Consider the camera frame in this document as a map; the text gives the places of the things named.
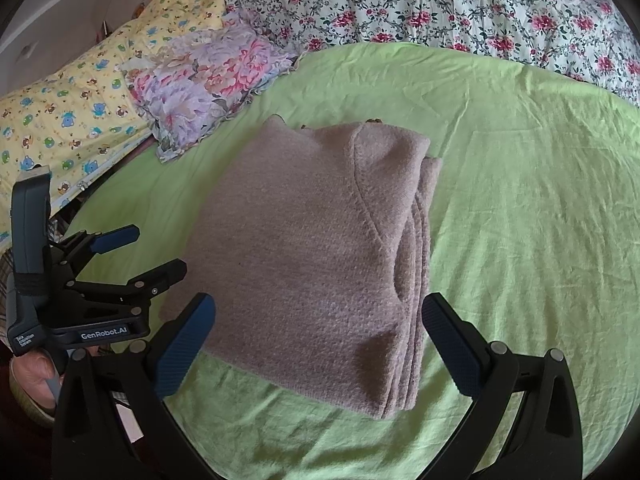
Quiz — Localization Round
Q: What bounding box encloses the floral ruffled pillow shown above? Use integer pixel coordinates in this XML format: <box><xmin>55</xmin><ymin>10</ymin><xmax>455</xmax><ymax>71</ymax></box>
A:
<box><xmin>120</xmin><ymin>12</ymin><xmax>301</xmax><ymax>163</ymax></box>

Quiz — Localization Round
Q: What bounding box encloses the taupe knit sweater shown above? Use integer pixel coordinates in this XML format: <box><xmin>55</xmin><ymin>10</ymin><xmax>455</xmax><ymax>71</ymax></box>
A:
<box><xmin>160</xmin><ymin>114</ymin><xmax>444</xmax><ymax>421</ymax></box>

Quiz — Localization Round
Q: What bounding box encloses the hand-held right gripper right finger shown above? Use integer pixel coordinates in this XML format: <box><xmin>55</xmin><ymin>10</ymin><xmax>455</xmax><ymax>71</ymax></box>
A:
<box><xmin>422</xmin><ymin>292</ymin><xmax>583</xmax><ymax>480</ymax></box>

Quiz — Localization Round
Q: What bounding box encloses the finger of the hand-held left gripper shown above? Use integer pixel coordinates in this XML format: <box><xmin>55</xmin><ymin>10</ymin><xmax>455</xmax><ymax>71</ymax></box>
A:
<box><xmin>72</xmin><ymin>258</ymin><xmax>188</xmax><ymax>313</ymax></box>
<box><xmin>50</xmin><ymin>226</ymin><xmax>141</xmax><ymax>283</ymax></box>

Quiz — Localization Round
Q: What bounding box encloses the green bed sheet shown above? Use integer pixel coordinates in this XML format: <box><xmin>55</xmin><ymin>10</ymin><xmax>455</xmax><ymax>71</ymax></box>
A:
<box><xmin>60</xmin><ymin>42</ymin><xmax>640</xmax><ymax>476</ymax></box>

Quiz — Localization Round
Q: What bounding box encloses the yellow cartoon print pillow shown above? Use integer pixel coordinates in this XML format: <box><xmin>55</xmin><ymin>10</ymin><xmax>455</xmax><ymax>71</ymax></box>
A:
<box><xmin>0</xmin><ymin>0</ymin><xmax>236</xmax><ymax>251</ymax></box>

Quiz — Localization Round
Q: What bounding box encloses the floral print quilt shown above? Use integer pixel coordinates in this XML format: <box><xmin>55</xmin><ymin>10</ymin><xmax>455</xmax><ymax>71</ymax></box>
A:
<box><xmin>222</xmin><ymin>0</ymin><xmax>640</xmax><ymax>108</ymax></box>

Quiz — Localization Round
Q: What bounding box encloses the person's left hand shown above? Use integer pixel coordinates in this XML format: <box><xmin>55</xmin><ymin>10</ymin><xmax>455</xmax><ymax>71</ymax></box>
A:
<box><xmin>10</xmin><ymin>347</ymin><xmax>67</xmax><ymax>428</ymax></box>

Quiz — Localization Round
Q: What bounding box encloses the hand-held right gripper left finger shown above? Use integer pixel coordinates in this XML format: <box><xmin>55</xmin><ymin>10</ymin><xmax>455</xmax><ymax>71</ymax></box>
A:
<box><xmin>52</xmin><ymin>293</ymin><xmax>217</xmax><ymax>480</ymax></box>

